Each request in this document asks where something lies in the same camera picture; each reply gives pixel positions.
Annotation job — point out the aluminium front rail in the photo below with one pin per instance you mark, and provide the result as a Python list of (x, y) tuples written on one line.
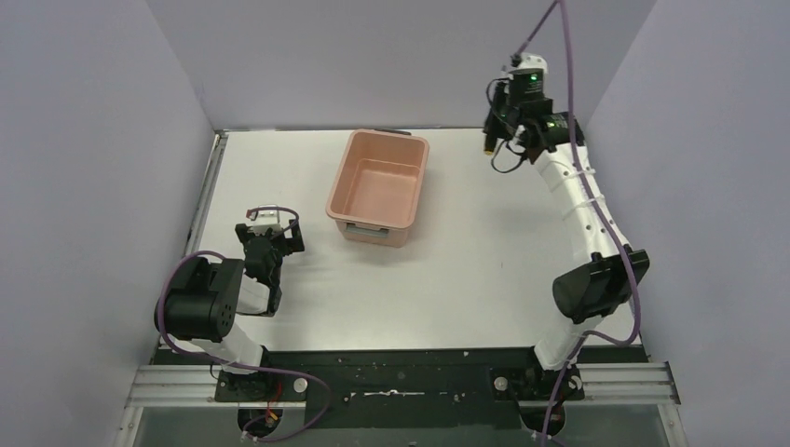
[(193, 386)]

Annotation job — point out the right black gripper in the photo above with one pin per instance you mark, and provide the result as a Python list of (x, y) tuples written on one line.
[(492, 128)]

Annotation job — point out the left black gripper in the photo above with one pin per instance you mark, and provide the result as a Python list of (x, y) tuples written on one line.
[(287, 239)]

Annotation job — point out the aluminium rail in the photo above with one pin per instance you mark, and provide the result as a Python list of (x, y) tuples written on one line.
[(193, 386), (195, 231)]

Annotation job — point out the aluminium left side rail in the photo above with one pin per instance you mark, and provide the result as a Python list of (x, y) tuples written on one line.
[(195, 231)]

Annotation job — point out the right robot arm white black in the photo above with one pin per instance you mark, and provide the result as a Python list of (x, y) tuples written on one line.
[(606, 267)]

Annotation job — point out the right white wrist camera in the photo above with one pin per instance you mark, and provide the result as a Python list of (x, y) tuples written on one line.
[(527, 63)]

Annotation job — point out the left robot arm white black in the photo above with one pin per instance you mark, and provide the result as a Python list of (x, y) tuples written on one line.
[(207, 291)]

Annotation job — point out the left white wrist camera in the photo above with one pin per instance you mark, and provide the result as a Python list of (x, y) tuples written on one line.
[(263, 219)]

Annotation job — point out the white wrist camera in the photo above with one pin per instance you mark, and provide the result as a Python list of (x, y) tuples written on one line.
[(263, 219), (527, 63)]

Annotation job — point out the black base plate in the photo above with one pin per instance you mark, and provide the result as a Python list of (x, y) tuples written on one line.
[(496, 387)]

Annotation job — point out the pink plastic bin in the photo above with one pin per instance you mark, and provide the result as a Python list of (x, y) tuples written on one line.
[(376, 190)]

